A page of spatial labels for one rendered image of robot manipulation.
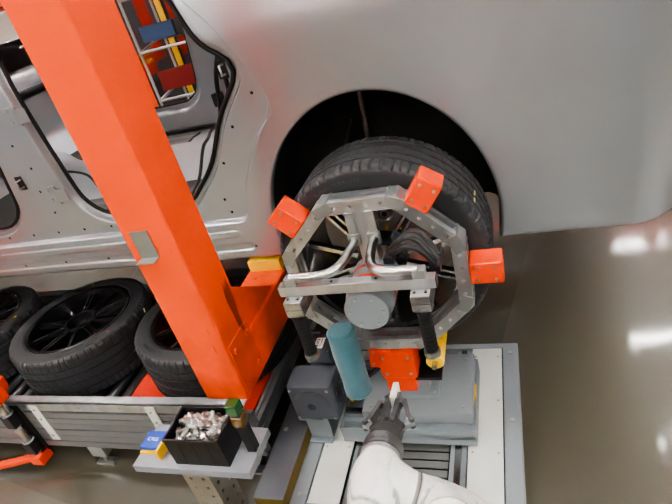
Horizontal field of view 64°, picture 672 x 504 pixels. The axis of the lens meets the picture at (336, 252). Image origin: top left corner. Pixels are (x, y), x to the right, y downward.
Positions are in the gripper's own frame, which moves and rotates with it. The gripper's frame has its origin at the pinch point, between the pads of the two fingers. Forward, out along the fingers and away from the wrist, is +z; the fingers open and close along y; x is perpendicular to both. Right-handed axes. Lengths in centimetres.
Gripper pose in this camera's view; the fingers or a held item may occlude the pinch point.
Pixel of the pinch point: (395, 394)
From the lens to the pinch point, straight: 143.2
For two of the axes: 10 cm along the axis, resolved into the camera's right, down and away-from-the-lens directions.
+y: -9.5, 1.4, 2.8
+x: 2.1, 9.4, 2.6
